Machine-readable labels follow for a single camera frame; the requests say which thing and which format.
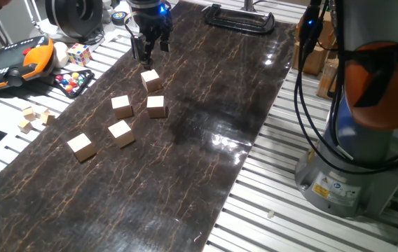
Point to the brown wooden box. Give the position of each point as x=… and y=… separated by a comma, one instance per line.
x=313, y=59
x=327, y=33

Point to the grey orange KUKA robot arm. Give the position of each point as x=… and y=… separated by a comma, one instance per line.
x=356, y=147

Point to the black round fan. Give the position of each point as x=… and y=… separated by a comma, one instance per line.
x=74, y=17

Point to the orange ball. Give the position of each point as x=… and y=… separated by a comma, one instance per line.
x=68, y=88

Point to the blue ball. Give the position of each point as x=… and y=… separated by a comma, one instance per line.
x=64, y=82

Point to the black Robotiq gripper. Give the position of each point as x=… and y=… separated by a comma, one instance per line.
x=150, y=21

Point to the bystander hand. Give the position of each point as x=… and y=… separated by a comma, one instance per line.
x=1, y=3

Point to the Rubik's cube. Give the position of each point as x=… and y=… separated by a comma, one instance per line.
x=79, y=54

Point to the small white scrap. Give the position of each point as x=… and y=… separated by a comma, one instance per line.
x=270, y=213

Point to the light wooden cube block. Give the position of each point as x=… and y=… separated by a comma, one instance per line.
x=156, y=106
x=121, y=133
x=151, y=80
x=122, y=106
x=81, y=147

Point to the black tape roll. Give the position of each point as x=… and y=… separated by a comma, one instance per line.
x=119, y=17

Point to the yellow ball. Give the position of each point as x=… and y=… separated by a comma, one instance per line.
x=75, y=75

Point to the small wooden cube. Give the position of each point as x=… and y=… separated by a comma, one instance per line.
x=25, y=126
x=47, y=117
x=29, y=113

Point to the black tray of balls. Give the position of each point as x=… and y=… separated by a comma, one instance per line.
x=80, y=90

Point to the black clamp frame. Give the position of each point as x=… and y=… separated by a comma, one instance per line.
x=255, y=27

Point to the black orange teach pendant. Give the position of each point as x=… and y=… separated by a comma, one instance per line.
x=10, y=64

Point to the red ball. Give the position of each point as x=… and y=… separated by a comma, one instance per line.
x=59, y=77

